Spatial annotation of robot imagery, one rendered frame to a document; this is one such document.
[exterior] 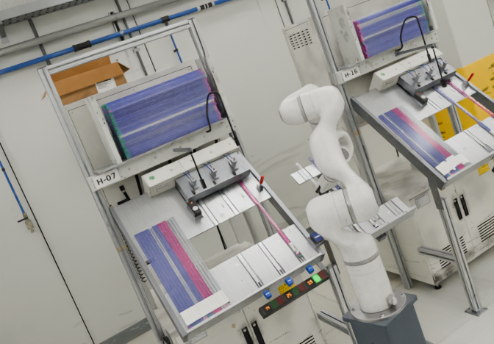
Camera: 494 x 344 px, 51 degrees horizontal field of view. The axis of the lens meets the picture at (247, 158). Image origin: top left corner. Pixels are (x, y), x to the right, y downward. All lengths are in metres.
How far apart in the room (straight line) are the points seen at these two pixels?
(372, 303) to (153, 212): 1.12
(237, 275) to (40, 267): 2.02
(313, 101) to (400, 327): 0.79
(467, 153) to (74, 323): 2.85
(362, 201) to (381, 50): 1.59
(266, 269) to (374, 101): 1.25
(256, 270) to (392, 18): 1.70
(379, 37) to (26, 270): 2.77
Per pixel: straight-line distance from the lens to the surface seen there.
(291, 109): 1.82
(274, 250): 2.31
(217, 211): 2.42
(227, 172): 2.48
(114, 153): 2.40
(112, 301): 4.09
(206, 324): 2.16
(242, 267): 2.26
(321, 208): 1.66
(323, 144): 1.74
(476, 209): 3.38
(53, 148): 3.89
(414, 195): 3.04
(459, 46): 4.99
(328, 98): 1.80
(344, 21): 3.02
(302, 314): 2.72
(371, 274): 1.74
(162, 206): 2.45
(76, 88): 2.74
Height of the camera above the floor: 1.61
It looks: 10 degrees down
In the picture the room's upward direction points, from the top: 21 degrees counter-clockwise
